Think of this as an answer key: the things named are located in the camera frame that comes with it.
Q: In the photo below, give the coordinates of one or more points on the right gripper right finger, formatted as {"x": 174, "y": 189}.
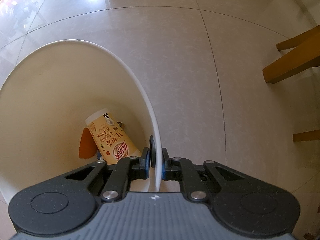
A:
{"x": 243, "y": 204}

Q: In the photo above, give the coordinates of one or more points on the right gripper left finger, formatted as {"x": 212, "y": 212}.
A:
{"x": 67, "y": 202}

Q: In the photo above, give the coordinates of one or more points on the orange plastic cup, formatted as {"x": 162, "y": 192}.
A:
{"x": 87, "y": 147}

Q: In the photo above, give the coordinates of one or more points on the beige milk tea cup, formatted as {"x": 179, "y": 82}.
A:
{"x": 112, "y": 142}

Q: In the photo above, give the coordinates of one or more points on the white plastic waste bin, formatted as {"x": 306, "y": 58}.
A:
{"x": 46, "y": 100}

